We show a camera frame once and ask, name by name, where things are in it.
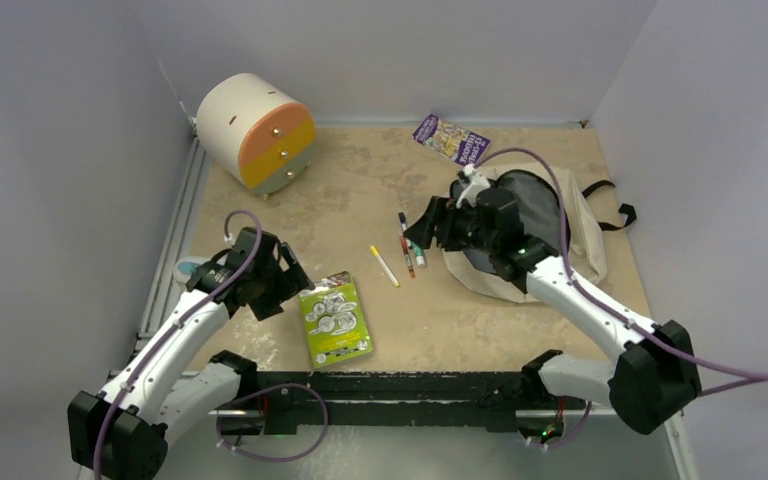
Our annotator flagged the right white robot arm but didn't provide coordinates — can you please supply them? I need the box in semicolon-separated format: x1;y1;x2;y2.
405;187;702;434

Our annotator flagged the yellow marker pen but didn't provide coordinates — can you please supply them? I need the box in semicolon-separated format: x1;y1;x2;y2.
369;245;400;288

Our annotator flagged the round white drawer cabinet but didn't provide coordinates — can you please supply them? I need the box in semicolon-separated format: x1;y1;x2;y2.
194;73;317;196

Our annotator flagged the light blue packaged item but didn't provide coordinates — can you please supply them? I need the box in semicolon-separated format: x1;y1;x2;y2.
173;256;207;284

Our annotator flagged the beige canvas backpack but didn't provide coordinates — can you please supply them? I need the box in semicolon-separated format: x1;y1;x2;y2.
443;162;637;304

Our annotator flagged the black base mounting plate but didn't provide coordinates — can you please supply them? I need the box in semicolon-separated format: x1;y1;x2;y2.
225;371;559;435

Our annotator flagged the green white glue stick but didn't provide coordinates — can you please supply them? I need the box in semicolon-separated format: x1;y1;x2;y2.
412;243;427;267

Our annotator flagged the green activity book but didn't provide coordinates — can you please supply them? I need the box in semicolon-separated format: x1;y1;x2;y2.
299;271;374;370

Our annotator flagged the blue capped white marker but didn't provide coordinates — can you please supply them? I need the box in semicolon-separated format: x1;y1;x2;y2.
397;211;413;251

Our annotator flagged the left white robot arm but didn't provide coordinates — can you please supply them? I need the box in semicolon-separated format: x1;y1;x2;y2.
67;227;312;479

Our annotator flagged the purple paperback book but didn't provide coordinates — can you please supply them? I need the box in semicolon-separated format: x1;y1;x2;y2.
412;114;491;166

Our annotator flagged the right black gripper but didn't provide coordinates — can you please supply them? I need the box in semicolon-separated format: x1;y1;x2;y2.
403;197;498;256

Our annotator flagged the red orange pen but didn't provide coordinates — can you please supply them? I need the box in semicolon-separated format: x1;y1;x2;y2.
399;235;416;278

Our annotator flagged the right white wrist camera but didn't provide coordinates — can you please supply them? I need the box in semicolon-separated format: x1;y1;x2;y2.
455;164;492;209

